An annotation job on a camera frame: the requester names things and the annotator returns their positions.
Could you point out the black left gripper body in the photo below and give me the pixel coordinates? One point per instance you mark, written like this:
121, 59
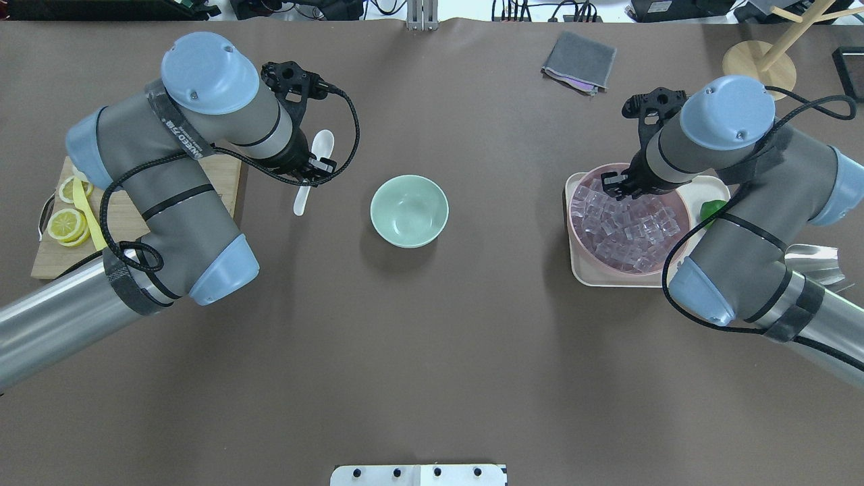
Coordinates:
294, 156

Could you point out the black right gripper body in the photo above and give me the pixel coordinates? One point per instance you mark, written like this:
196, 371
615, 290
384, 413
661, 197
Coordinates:
638, 177

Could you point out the white ceramic spoon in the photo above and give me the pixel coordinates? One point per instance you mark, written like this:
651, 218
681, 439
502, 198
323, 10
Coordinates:
322, 147

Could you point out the pink bowl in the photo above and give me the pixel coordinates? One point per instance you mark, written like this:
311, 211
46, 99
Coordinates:
628, 250

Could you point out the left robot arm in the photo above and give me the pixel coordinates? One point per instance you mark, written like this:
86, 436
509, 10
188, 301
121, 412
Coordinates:
167, 232

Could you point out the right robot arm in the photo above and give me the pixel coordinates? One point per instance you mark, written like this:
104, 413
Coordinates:
737, 279

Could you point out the pile of clear ice cubes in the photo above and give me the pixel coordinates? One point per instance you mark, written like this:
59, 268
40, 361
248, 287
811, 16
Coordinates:
624, 233

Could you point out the mint green bowl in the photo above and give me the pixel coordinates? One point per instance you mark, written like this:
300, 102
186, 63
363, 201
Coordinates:
409, 211

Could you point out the metal ice scoop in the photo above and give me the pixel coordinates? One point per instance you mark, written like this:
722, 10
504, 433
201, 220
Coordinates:
819, 263

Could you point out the yellow plastic spoon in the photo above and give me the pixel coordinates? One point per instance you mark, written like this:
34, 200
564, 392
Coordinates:
81, 203

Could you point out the cream rectangular tray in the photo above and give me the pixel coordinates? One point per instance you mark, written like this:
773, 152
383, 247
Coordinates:
588, 270

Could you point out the green lime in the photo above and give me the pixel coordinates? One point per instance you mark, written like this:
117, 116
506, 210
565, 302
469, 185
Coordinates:
709, 208

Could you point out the grey folded cloth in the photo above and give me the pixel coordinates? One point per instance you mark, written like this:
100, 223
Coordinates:
580, 63

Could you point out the wooden cup stand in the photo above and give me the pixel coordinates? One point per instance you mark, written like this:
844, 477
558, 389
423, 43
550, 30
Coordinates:
768, 62

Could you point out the wooden cutting board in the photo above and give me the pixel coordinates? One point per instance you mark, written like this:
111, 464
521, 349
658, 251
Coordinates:
223, 189

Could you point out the lemon slice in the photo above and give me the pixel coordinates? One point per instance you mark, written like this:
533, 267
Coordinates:
66, 191
68, 227

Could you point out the black tray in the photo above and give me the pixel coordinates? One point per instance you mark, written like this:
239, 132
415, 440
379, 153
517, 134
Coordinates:
849, 65

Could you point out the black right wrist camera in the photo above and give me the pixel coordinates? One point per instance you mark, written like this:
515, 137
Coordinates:
654, 108

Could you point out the aluminium frame post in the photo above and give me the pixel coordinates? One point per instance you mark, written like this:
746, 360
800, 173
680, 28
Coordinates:
422, 15

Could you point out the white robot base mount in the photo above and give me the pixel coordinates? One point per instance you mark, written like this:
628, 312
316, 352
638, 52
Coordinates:
420, 474

